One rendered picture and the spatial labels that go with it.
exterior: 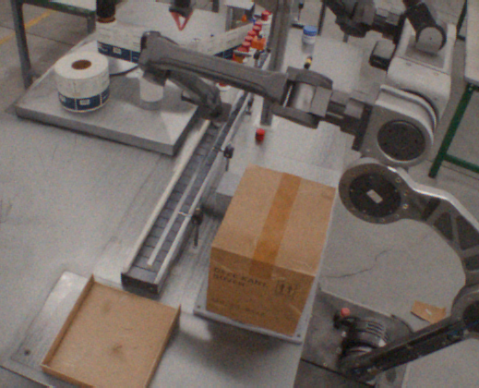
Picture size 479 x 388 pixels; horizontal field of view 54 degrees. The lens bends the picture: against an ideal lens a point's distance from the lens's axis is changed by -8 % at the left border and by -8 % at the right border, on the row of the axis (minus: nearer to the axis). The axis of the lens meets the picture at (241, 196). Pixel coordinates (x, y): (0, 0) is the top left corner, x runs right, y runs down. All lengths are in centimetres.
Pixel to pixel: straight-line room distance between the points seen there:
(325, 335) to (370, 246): 85
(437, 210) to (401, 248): 153
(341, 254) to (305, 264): 155
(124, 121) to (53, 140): 27
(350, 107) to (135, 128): 102
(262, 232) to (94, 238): 57
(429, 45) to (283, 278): 60
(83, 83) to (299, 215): 98
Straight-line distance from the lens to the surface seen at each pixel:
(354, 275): 260
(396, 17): 140
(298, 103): 98
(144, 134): 178
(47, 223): 159
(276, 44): 176
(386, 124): 95
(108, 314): 136
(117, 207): 160
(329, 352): 202
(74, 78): 185
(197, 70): 106
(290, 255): 113
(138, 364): 128
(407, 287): 266
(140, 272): 137
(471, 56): 319
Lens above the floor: 198
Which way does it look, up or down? 45 degrees down
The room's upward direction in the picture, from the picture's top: 8 degrees clockwise
